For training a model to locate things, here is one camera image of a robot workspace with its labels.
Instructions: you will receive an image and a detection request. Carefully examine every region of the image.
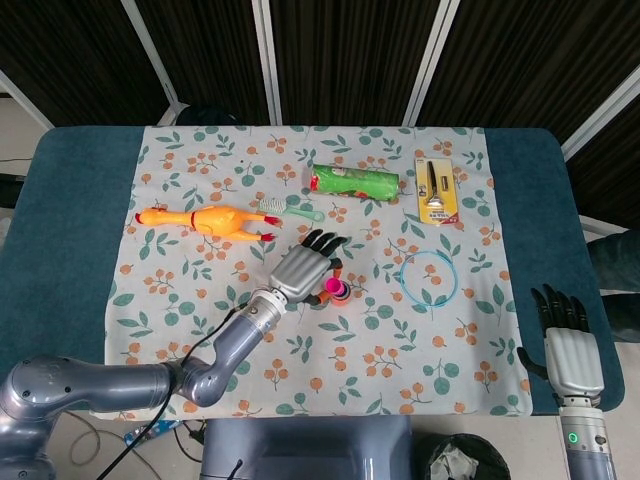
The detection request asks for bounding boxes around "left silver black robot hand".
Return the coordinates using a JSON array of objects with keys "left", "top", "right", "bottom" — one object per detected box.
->
[{"left": 268, "top": 229, "right": 349, "bottom": 309}]

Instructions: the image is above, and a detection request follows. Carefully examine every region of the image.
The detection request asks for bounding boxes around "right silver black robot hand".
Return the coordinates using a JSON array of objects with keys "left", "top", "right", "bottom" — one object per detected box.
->
[{"left": 517, "top": 283, "right": 606, "bottom": 400}]

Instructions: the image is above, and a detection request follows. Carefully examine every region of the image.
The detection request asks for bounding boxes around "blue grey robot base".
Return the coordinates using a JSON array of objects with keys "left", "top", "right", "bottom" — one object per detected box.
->
[{"left": 201, "top": 417, "right": 414, "bottom": 480}]

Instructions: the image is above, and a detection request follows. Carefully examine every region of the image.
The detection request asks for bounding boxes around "dark teal fabric object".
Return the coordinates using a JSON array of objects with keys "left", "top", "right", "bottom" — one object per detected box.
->
[{"left": 599, "top": 294, "right": 640, "bottom": 345}]

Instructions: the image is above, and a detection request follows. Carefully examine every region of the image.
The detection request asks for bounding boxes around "yellow rubber chicken toy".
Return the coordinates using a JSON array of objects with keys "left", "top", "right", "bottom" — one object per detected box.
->
[{"left": 134, "top": 204, "right": 277, "bottom": 246}]

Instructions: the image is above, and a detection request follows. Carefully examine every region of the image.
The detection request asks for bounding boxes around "green cylindrical can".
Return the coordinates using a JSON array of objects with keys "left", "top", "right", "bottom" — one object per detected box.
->
[{"left": 307, "top": 163, "right": 401, "bottom": 202}]

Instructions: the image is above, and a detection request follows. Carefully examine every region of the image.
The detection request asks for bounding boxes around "white metal rack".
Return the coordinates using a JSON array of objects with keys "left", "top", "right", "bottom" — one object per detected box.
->
[{"left": 582, "top": 214, "right": 630, "bottom": 236}]

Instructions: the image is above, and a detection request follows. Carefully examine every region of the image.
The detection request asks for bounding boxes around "black trash bin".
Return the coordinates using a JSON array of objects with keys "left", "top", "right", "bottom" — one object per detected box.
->
[{"left": 415, "top": 433, "right": 511, "bottom": 480}]

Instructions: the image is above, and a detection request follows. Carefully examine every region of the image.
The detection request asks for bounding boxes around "floral print tablecloth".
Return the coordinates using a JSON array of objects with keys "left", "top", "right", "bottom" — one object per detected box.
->
[{"left": 89, "top": 124, "right": 532, "bottom": 420}]

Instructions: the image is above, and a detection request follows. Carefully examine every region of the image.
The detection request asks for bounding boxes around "razor on yellow card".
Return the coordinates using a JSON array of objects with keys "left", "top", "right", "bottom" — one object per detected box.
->
[{"left": 414, "top": 158, "right": 460, "bottom": 225}]

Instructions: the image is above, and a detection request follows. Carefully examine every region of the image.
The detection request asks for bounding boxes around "black bag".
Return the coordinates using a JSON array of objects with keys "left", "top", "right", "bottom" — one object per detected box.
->
[{"left": 177, "top": 105, "right": 241, "bottom": 127}]

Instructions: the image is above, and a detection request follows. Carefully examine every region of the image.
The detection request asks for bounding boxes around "dark slatted partition panel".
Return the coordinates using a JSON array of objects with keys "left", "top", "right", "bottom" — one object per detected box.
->
[
  {"left": 268, "top": 0, "right": 447, "bottom": 126},
  {"left": 417, "top": 0, "right": 640, "bottom": 221},
  {"left": 0, "top": 0, "right": 174, "bottom": 129},
  {"left": 133, "top": 0, "right": 275, "bottom": 126}
]

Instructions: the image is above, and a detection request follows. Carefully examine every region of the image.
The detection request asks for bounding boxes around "blue printed packet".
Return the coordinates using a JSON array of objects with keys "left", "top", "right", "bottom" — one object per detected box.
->
[{"left": 123, "top": 419, "right": 181, "bottom": 448}]

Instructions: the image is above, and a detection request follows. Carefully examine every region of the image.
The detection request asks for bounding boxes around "teal table cover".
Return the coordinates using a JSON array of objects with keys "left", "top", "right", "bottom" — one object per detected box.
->
[{"left": 0, "top": 125, "right": 626, "bottom": 414}]

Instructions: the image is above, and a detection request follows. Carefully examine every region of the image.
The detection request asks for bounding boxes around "green handled brush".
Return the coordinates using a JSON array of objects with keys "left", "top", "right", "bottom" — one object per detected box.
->
[{"left": 256, "top": 197, "right": 326, "bottom": 223}]

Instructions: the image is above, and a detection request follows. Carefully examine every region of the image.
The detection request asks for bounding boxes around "light blue plastic ring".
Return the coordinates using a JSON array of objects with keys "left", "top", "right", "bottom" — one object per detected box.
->
[{"left": 399, "top": 251, "right": 460, "bottom": 307}]

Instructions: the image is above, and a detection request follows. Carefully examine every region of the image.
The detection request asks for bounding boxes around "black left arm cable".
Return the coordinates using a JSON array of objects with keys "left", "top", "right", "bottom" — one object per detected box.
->
[{"left": 99, "top": 303, "right": 252, "bottom": 480}]

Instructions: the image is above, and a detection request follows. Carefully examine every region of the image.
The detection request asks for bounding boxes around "black plug with cable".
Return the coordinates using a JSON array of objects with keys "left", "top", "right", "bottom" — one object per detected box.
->
[{"left": 173, "top": 418, "right": 207, "bottom": 447}]

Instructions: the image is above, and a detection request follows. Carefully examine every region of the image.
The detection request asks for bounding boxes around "white partition frame post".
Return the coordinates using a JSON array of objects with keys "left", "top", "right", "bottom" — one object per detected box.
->
[
  {"left": 402, "top": 0, "right": 462, "bottom": 127},
  {"left": 559, "top": 63, "right": 640, "bottom": 162},
  {"left": 251, "top": 0, "right": 282, "bottom": 126},
  {"left": 119, "top": 0, "right": 190, "bottom": 126},
  {"left": 0, "top": 68, "right": 55, "bottom": 129}
]

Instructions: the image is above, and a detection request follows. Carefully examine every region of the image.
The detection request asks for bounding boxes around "grey floor cable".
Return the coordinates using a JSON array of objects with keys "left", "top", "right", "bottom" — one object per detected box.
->
[{"left": 68, "top": 415, "right": 132, "bottom": 467}]

